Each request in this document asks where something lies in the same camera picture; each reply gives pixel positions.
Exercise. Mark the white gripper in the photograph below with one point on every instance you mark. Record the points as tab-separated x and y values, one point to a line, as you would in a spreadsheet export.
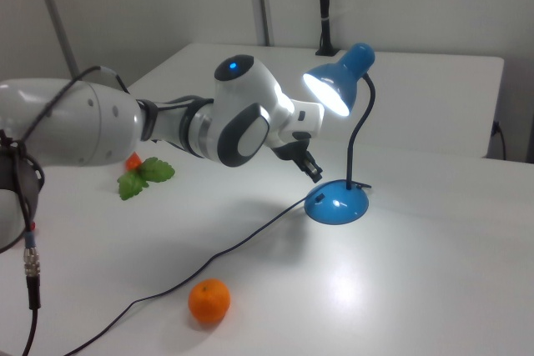
306	120

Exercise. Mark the blue desk lamp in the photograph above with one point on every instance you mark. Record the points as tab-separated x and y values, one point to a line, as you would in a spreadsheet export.
338	207

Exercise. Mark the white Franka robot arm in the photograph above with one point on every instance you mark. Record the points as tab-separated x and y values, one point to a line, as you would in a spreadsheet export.
83	122

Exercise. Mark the orange toy carrot green leaves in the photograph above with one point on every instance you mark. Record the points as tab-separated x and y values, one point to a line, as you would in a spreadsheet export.
146	173

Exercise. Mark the orange mandarin fruit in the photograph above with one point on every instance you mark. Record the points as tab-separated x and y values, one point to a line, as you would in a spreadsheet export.
208	301

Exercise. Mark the red toy strawberry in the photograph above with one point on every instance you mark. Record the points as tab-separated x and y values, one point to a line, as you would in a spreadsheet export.
33	226

